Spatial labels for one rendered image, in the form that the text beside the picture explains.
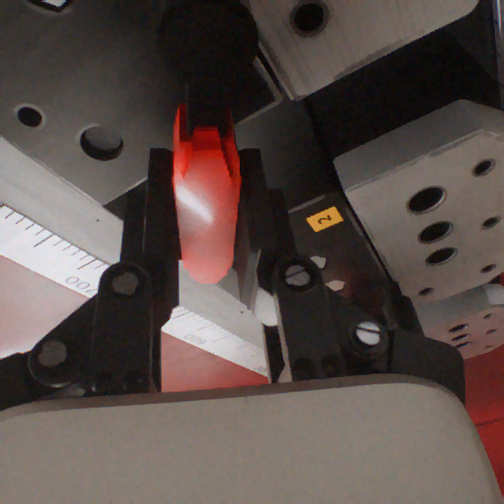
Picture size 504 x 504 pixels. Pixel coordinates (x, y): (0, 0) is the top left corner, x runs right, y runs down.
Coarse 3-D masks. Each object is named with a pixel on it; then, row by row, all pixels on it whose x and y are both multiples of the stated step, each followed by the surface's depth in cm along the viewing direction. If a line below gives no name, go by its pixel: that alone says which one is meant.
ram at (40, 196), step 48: (0, 144) 12; (0, 192) 14; (48, 192) 14; (96, 240) 17; (0, 288) 19; (48, 288) 20; (192, 288) 22; (0, 336) 24; (240, 336) 28; (192, 384) 36; (240, 384) 38
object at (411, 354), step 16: (400, 336) 9; (416, 336) 9; (400, 352) 9; (416, 352) 9; (432, 352) 9; (448, 352) 9; (352, 368) 9; (368, 368) 9; (384, 368) 9; (400, 368) 9; (416, 368) 9; (432, 368) 9; (448, 368) 9; (464, 368) 9; (448, 384) 9; (464, 384) 9; (464, 400) 8
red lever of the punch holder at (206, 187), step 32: (192, 0) 6; (224, 0) 6; (160, 32) 6; (192, 32) 6; (224, 32) 6; (256, 32) 6; (192, 64) 7; (224, 64) 7; (192, 96) 8; (224, 96) 8; (192, 128) 9; (224, 128) 9; (192, 160) 9; (224, 160) 9; (192, 192) 10; (224, 192) 10; (192, 224) 11; (224, 224) 11; (192, 256) 12; (224, 256) 12
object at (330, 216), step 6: (330, 210) 17; (336, 210) 17; (312, 216) 17; (318, 216) 17; (324, 216) 17; (330, 216) 17; (336, 216) 18; (312, 222) 18; (318, 222) 18; (324, 222) 18; (330, 222) 18; (336, 222) 18; (318, 228) 18
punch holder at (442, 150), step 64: (384, 64) 19; (448, 64) 17; (256, 128) 21; (320, 128) 19; (384, 128) 17; (448, 128) 15; (320, 192) 16; (384, 192) 16; (448, 192) 17; (320, 256) 20; (384, 256) 20; (448, 256) 22
